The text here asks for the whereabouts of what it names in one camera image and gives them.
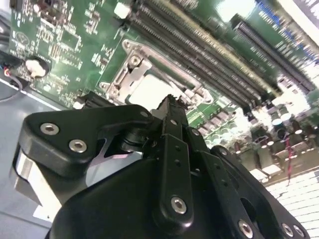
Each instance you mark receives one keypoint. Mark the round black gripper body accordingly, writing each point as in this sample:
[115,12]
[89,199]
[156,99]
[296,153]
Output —
[112,206]

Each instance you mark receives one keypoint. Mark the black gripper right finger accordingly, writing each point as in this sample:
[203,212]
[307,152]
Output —
[239,196]

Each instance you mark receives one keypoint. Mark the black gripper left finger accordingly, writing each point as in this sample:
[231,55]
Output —
[62,129]

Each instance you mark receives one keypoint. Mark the silver topped CPU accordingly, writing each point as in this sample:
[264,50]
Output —
[147,92]

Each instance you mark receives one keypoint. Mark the metal socket cover frame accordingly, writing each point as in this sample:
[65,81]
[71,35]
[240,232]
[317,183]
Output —
[140,72]

